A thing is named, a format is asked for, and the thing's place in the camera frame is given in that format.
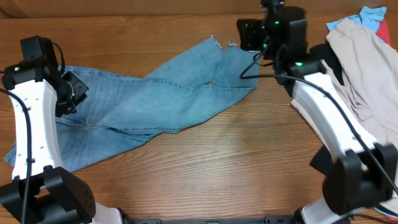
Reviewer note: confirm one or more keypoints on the cardboard backboard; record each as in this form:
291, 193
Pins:
95, 8

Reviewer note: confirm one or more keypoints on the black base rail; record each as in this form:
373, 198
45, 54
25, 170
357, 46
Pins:
211, 221

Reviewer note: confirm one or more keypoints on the black garment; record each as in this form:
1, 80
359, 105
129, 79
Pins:
322, 161

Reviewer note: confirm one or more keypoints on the red garment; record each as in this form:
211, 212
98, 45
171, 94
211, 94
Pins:
383, 32

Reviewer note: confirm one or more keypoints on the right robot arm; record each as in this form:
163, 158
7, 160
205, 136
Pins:
362, 171

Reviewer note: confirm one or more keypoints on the beige garment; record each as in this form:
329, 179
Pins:
369, 76

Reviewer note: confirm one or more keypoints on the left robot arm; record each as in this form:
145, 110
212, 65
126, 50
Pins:
42, 190

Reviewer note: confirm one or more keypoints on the light blue shirt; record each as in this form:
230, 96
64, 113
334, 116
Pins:
368, 17

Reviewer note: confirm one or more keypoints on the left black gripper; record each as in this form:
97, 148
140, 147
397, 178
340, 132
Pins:
80, 88

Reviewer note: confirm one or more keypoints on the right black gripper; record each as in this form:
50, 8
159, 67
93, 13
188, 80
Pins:
249, 30

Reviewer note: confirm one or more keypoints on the light blue denim jeans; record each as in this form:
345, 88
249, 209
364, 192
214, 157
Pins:
121, 113

